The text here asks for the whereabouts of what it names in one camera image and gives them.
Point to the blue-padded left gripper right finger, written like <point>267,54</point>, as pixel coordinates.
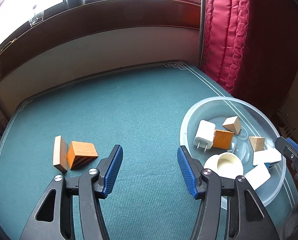
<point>246,218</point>

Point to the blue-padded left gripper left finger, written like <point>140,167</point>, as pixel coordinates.
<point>52,217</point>

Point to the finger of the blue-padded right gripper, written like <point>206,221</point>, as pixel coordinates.
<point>293,143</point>
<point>286,149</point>

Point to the white rectangular block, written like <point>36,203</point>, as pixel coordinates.
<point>271,155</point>
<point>258,176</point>

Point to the orange striped wood block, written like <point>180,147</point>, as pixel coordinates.
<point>80,153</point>

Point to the cream round plastic cup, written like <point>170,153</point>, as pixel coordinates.
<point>226,165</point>

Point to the zebra striped triangle block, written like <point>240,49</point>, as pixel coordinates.
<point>232,124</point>

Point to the white USB wall charger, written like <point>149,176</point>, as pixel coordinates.
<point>205,135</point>

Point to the natural wood plank block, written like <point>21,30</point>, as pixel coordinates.
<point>60,154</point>

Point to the clear plastic bowl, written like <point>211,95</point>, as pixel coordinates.
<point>253,124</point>

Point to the green table mat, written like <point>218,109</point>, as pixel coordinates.
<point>140,108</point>

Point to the red quilted curtain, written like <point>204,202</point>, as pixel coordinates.
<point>250,48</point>

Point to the small clear glass holder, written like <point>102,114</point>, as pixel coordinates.
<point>36,15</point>

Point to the dark wooden window frame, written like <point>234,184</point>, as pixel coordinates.
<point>61,25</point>

